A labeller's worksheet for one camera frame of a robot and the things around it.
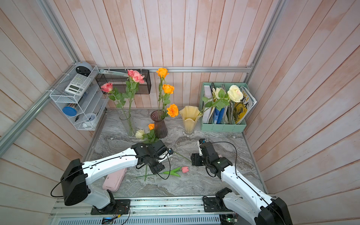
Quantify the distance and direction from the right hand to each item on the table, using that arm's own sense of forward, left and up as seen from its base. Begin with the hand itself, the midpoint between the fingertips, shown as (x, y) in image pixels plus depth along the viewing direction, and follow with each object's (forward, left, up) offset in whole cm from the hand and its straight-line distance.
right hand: (195, 155), depth 84 cm
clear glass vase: (+21, +46, +8) cm, 51 cm away
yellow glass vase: (+25, +3, +9) cm, 27 cm away
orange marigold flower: (+14, +13, +25) cm, 32 cm away
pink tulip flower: (-6, +7, -7) cm, 11 cm away
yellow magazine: (+35, -36, +5) cm, 50 cm away
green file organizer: (+25, -11, -4) cm, 28 cm away
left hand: (-7, +23, +1) cm, 24 cm away
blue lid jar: (+14, +71, +24) cm, 77 cm away
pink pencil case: (-16, +48, -3) cm, 50 cm away
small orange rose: (+16, +31, -6) cm, 36 cm away
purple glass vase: (+23, +25, +10) cm, 35 cm away
